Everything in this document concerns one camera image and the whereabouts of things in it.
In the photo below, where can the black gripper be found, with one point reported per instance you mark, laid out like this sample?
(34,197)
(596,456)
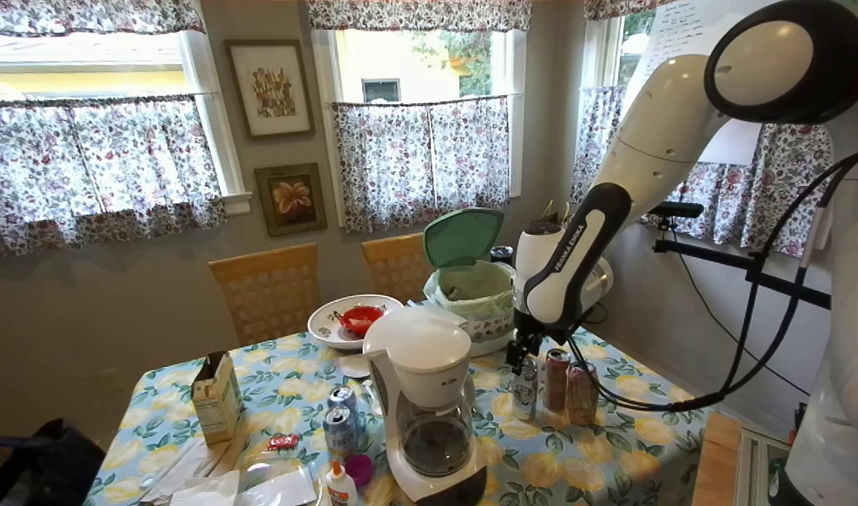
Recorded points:
(528,338)

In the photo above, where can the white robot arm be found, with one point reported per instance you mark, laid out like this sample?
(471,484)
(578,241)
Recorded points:
(653,141)

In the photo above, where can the white bin with green rim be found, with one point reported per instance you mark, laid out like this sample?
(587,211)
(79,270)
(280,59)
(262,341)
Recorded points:
(488,328)

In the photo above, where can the translucent bin liner bag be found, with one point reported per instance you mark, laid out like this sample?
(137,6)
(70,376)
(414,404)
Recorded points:
(471,284)

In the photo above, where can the lemon print tablecloth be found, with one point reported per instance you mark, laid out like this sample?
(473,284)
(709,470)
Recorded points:
(587,450)

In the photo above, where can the white coffee maker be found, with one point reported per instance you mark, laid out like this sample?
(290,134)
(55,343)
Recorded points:
(416,362)

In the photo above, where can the wooden lattice back chair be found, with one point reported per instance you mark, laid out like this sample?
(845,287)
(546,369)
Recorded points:
(265,297)
(395,267)

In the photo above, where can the small white lid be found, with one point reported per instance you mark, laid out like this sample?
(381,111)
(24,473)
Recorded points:
(355,366)

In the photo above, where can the red bowl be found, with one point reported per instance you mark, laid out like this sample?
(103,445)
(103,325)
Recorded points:
(360,322)

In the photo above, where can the magenta round lid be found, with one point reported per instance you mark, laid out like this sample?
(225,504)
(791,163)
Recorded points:
(357,470)

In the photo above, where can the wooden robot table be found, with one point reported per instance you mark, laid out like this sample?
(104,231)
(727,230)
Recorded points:
(719,460)

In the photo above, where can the white glue bottle orange cap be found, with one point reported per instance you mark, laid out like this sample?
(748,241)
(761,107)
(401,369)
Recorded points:
(342,488)

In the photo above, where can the black boom stand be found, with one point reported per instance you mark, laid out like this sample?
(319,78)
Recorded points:
(727,265)

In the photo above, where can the floral cafe curtain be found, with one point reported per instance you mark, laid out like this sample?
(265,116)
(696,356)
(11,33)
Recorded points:
(91,169)
(416,158)
(788,187)

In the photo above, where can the small red wrapper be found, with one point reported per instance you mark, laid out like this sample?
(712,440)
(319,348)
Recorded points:
(281,443)

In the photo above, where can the dark framed flower picture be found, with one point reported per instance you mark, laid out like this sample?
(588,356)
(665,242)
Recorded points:
(290,200)

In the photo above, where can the green white carton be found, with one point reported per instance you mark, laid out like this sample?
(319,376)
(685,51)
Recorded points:
(218,397)

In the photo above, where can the white framed window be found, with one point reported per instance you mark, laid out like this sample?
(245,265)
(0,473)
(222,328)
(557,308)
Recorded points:
(416,59)
(633,57)
(91,65)

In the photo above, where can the handwritten white paper sheet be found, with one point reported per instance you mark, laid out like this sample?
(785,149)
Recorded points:
(682,29)

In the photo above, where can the floral valance curtain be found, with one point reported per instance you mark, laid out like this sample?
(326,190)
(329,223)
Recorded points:
(91,14)
(416,13)
(625,6)

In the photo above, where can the light framed floral picture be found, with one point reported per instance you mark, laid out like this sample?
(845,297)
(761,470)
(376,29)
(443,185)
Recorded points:
(270,88)

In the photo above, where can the black bag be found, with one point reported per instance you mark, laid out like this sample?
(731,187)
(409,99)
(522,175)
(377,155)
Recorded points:
(34,464)

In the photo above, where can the aluminium rail frame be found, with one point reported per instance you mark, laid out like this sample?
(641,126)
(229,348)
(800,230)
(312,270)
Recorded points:
(761,467)

